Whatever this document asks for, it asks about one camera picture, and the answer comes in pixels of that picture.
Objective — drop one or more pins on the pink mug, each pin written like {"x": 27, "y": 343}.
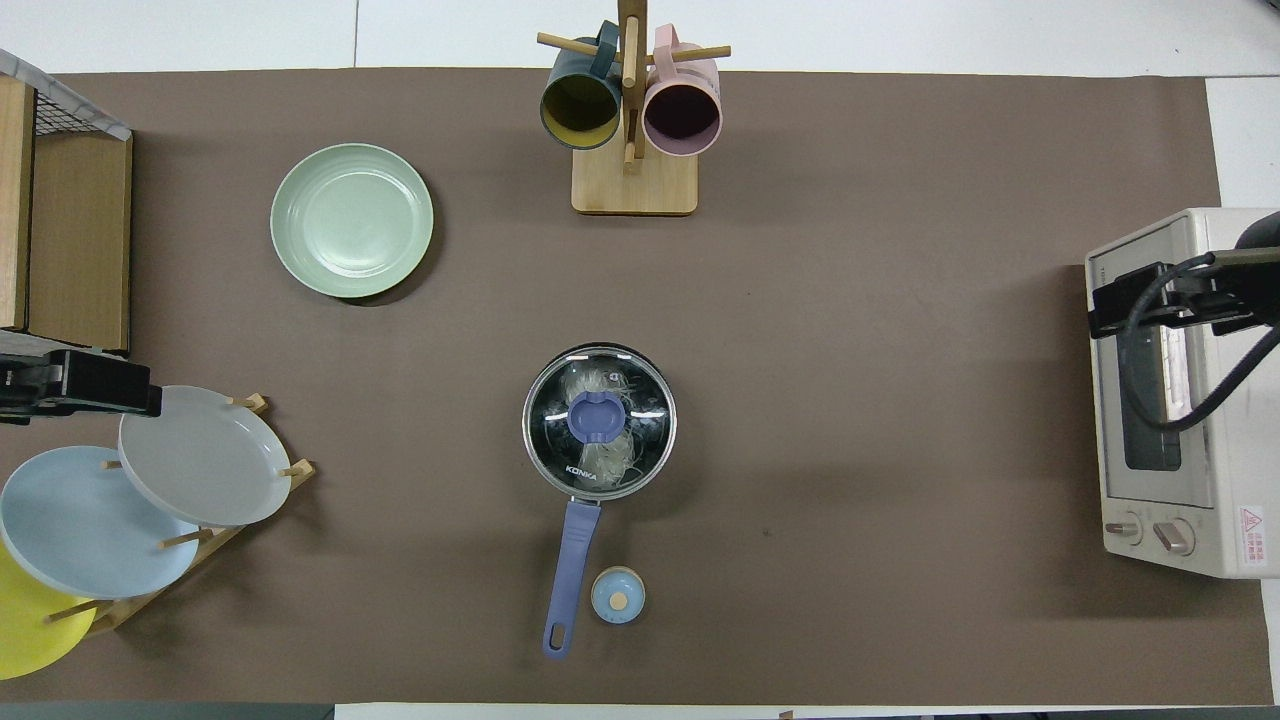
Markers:
{"x": 683, "y": 117}

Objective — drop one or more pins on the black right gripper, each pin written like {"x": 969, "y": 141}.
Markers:
{"x": 1125, "y": 292}

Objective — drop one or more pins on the light green plate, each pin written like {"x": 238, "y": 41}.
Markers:
{"x": 352, "y": 220}

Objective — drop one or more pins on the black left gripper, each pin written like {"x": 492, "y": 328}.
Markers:
{"x": 95, "y": 385}

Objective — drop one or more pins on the glass lid with purple knob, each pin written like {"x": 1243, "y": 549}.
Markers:
{"x": 597, "y": 418}

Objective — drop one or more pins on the wooden dish rack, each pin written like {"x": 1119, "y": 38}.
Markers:
{"x": 299, "y": 468}

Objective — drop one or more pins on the yellow plate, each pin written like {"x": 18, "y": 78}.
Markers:
{"x": 25, "y": 630}

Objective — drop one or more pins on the clear plastic bag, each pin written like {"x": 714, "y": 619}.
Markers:
{"x": 625, "y": 463}

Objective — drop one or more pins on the brown table mat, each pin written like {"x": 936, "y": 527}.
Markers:
{"x": 820, "y": 400}

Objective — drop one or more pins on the grey plate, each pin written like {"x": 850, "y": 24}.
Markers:
{"x": 200, "y": 455}

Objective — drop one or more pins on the wooden mug tree stand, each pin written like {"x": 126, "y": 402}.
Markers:
{"x": 635, "y": 188}

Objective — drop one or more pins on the cream toaster oven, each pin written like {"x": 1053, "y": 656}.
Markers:
{"x": 1230, "y": 480}

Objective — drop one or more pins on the light blue plate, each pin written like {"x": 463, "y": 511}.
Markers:
{"x": 80, "y": 525}

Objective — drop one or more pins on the dark teal mug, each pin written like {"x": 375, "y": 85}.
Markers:
{"x": 580, "y": 105}

